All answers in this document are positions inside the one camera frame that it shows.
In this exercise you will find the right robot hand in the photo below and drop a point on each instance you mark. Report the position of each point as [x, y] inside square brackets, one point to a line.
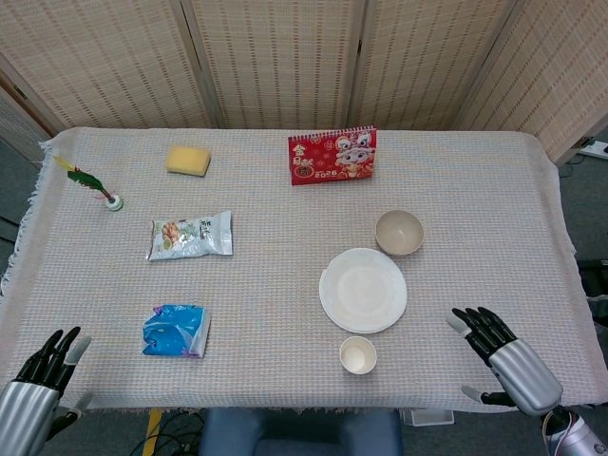
[527, 375]

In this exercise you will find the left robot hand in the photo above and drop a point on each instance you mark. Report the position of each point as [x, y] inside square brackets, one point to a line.
[28, 404]

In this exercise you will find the small beige cup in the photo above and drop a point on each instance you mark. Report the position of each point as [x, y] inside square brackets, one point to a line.
[357, 355]

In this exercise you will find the beige bowl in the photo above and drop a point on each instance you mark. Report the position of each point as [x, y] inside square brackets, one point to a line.
[399, 233]

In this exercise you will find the white round plate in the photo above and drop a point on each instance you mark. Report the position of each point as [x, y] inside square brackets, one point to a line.
[363, 290]

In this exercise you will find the clear plastic box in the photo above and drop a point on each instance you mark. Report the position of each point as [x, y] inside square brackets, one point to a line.
[427, 417]

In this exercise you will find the black equipment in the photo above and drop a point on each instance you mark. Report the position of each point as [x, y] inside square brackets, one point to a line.
[594, 278]

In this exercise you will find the yellow strip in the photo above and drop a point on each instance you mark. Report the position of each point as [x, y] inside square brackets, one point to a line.
[152, 432]

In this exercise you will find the blue snack bag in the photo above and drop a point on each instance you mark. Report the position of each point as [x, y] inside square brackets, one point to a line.
[173, 332]

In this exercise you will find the feather shuttlecock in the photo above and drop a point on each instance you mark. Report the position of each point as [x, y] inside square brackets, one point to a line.
[113, 203]

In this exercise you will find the silver snack bag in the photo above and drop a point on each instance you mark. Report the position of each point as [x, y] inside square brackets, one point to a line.
[190, 236]

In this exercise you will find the blue chair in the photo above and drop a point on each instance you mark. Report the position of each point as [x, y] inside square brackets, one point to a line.
[299, 434]

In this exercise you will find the white power strip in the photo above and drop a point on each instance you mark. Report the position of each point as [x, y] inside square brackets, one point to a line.
[596, 149]

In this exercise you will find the woven pale tablecloth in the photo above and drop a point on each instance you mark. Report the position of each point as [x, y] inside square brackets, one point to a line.
[285, 285]

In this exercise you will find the yellow sponge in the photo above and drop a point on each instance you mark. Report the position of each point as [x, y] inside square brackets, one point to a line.
[187, 160]

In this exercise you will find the red desk calendar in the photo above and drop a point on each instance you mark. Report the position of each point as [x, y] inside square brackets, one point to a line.
[332, 159]

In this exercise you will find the bamboo folding screen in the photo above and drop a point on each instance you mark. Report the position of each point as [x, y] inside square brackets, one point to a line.
[285, 62]

